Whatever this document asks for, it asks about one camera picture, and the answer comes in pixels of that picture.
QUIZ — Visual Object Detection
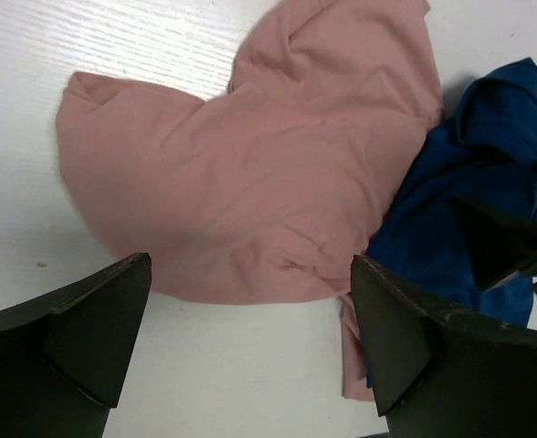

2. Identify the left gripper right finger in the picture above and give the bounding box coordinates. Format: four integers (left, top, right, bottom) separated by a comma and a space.
351, 255, 537, 437

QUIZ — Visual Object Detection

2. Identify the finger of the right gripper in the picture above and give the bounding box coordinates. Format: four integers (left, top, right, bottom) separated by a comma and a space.
450, 159, 537, 300

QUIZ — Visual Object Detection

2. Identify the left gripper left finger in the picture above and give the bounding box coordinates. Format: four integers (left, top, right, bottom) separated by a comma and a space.
0, 253, 152, 438

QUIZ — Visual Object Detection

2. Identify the blue t shirt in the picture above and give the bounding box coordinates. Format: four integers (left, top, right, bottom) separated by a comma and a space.
366, 58, 537, 327

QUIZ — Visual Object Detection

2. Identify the pink t shirt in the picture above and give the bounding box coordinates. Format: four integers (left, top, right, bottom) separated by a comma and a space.
56, 1, 443, 402

